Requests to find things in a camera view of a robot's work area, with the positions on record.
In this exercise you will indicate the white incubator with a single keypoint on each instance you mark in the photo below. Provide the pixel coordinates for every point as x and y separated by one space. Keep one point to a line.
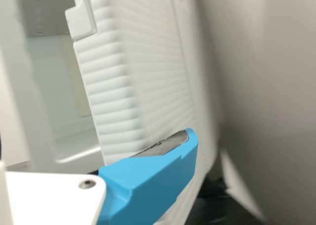
49 86

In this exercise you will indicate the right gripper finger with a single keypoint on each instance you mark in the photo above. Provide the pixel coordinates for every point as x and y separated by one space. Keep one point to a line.
153 180

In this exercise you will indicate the incubator door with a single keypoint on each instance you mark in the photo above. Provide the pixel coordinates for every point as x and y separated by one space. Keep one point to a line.
138 62

